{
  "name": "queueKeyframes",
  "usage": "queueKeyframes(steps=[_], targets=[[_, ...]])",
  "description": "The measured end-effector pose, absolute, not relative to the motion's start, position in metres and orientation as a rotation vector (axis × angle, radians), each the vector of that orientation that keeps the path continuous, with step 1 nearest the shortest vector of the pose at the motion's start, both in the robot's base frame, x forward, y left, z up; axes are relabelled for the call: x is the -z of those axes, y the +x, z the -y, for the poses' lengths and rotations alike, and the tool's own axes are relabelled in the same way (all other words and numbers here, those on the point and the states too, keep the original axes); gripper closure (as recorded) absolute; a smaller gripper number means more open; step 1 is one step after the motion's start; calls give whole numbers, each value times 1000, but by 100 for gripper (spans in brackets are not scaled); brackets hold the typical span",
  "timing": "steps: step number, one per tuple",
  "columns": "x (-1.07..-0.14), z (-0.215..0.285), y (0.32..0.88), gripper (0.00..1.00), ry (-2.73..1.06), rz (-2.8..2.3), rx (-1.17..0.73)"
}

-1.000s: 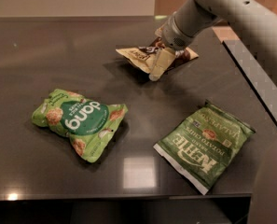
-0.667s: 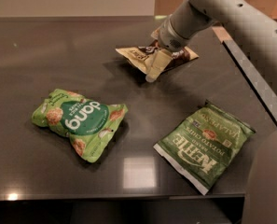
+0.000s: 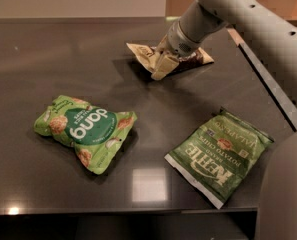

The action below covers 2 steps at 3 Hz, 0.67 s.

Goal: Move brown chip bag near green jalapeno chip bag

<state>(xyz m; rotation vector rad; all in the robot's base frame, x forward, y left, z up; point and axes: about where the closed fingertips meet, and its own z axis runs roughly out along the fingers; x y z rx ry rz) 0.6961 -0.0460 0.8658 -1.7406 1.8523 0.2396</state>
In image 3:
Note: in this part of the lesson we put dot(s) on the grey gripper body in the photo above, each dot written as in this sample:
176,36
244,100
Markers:
178,41

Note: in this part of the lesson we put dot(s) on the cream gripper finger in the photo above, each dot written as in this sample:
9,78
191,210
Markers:
162,46
165,63

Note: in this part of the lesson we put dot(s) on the brown chip bag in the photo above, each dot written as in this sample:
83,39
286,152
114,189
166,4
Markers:
147,56

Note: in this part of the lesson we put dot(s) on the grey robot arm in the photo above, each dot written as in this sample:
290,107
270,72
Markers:
274,42

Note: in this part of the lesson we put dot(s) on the green Dang rice chips bag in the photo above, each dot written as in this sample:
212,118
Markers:
95,134

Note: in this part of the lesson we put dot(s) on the green jalapeno Kettle chip bag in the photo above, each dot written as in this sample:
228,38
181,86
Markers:
218,155

